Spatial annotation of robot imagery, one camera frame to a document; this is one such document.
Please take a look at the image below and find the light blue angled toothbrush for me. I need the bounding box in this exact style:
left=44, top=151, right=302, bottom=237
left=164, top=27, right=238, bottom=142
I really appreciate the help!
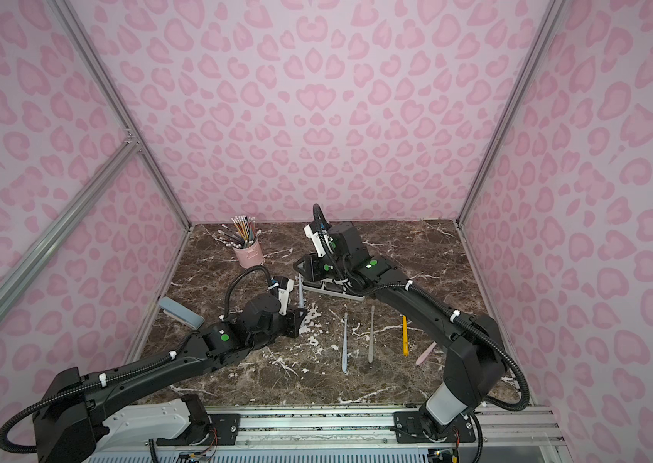
left=297, top=275, right=305, bottom=309

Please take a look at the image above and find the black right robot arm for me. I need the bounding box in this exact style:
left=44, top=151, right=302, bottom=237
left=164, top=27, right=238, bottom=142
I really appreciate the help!
left=294, top=204, right=531, bottom=441

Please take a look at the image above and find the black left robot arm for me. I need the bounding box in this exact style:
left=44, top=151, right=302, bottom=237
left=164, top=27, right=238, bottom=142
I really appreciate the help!
left=0, top=276, right=307, bottom=462

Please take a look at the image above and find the cream toothbrush holder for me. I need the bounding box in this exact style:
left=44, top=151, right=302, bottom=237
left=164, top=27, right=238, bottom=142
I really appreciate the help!
left=302, top=279, right=365, bottom=301

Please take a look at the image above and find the yellow toothbrush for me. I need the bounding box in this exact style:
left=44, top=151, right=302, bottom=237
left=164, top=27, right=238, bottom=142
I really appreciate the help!
left=402, top=316, right=409, bottom=357

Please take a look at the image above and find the pink metal pencil bucket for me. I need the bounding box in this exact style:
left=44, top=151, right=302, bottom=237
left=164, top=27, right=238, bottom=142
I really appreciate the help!
left=234, top=241, right=265, bottom=269

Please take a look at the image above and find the bundle of coloured pencils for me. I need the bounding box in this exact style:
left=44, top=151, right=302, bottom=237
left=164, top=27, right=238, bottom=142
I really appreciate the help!
left=218, top=215, right=258, bottom=250

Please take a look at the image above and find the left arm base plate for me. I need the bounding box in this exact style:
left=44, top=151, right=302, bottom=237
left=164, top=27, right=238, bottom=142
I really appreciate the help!
left=175, top=412, right=241, bottom=448

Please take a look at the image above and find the aluminium front rail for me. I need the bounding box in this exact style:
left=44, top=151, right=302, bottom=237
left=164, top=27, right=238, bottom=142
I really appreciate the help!
left=91, top=400, right=572, bottom=462

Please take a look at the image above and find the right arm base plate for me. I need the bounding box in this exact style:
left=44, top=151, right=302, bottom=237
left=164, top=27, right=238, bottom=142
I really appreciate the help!
left=391, top=409, right=477, bottom=445

